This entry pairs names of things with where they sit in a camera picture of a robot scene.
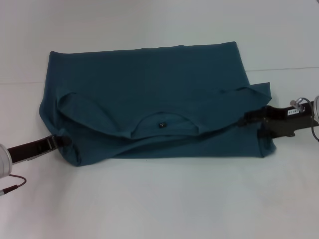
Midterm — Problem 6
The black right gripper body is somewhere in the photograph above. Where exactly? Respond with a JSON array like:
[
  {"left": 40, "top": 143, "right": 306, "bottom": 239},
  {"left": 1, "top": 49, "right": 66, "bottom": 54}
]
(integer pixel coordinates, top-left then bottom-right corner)
[{"left": 258, "top": 105, "right": 314, "bottom": 138}]

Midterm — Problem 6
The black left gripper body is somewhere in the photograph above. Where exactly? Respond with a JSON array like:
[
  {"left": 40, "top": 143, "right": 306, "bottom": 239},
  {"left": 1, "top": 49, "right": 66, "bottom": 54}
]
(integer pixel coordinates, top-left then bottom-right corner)
[{"left": 6, "top": 135, "right": 57, "bottom": 165}]

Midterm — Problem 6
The teal t-shirt with FREE print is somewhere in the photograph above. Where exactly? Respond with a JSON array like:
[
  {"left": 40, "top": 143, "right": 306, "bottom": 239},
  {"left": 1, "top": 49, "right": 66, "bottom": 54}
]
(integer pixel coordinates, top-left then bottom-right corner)
[{"left": 38, "top": 41, "right": 277, "bottom": 167}]

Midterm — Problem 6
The right arm cable with connector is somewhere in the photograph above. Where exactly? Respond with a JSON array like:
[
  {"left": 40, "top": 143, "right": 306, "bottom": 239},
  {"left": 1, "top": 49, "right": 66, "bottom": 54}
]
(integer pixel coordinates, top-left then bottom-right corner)
[{"left": 290, "top": 97, "right": 319, "bottom": 144}]

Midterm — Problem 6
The arm cable with connector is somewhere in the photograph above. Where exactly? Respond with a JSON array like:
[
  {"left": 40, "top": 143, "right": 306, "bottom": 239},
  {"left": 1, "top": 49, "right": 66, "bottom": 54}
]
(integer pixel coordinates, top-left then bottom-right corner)
[
  {"left": 0, "top": 175, "right": 27, "bottom": 197},
  {"left": 290, "top": 97, "right": 319, "bottom": 144}
]

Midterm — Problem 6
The left arm cable with connector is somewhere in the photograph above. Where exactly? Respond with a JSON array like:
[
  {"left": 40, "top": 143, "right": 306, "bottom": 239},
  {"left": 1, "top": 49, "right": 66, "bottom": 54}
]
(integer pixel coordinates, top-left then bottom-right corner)
[{"left": 0, "top": 175, "right": 27, "bottom": 197}]

